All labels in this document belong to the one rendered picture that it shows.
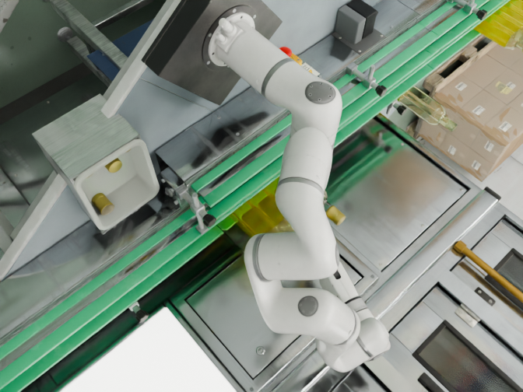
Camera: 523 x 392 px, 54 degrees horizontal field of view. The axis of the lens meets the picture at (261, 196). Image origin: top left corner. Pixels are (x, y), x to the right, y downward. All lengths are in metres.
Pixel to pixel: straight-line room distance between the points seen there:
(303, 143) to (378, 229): 0.69
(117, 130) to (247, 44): 0.33
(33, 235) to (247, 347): 0.59
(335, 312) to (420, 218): 0.75
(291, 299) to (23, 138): 1.20
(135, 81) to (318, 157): 0.45
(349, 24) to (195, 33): 0.59
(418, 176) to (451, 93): 3.47
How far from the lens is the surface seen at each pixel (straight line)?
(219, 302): 1.41
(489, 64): 5.52
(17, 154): 1.84
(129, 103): 1.18
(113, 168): 1.17
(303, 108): 0.98
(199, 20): 1.07
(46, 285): 1.32
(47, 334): 1.30
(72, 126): 1.18
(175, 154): 1.31
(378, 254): 1.53
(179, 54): 1.09
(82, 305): 1.30
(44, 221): 1.29
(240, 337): 1.38
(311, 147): 0.92
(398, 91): 1.73
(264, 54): 1.06
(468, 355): 1.51
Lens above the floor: 1.50
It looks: 23 degrees down
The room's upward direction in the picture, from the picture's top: 134 degrees clockwise
